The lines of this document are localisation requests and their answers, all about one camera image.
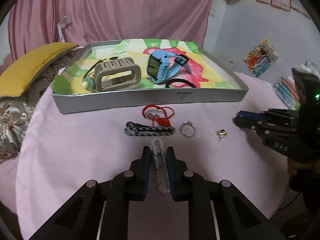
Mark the pink blanket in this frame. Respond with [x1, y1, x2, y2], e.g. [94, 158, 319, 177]
[15, 71, 307, 240]

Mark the colourful painted paper liner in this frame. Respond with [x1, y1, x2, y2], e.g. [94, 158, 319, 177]
[51, 39, 242, 95]

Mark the small gold earring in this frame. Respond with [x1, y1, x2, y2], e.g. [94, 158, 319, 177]
[216, 129, 227, 143]

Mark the blue grey braided bracelet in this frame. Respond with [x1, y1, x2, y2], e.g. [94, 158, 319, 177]
[124, 121, 175, 137]

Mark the grey shallow cardboard tray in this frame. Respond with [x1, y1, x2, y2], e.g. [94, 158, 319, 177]
[51, 39, 249, 115]

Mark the pink curtain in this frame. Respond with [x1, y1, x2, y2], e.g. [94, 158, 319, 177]
[7, 0, 216, 61]

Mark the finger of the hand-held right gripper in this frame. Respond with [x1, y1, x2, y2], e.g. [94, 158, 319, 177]
[236, 108, 300, 125]
[233, 116, 299, 140]

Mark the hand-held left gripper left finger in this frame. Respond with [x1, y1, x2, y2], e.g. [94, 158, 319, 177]
[29, 146, 153, 240]

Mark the black hair tie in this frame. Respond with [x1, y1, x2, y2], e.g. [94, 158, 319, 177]
[165, 78, 197, 89]

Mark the silver ring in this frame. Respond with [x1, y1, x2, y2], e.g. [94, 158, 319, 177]
[180, 121, 196, 137]

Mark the black hairpin with pale bead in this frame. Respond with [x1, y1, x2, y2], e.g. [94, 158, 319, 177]
[82, 57, 120, 91]

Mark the floral patterned pillow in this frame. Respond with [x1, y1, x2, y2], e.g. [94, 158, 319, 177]
[0, 46, 88, 164]

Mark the stack of books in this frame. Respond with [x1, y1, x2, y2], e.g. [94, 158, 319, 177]
[272, 76, 301, 105]

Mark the yellow pillow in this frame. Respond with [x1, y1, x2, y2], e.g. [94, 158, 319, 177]
[0, 42, 79, 98]

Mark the white folding lamp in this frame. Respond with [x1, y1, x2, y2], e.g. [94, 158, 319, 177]
[57, 16, 68, 43]

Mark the white crumpled bag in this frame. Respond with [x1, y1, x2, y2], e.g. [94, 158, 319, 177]
[300, 59, 318, 76]

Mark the white speckled hair clip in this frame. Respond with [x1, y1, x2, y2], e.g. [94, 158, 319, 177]
[151, 138, 170, 195]

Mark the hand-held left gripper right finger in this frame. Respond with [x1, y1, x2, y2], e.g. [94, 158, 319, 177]
[165, 147, 288, 240]

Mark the red beaded string bracelet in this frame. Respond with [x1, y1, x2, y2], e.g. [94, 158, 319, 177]
[142, 105, 175, 128]

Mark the colourful wall painting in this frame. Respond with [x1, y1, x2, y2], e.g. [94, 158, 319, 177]
[244, 38, 279, 78]

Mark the blue smartwatch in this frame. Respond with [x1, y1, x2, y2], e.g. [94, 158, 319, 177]
[146, 50, 190, 83]

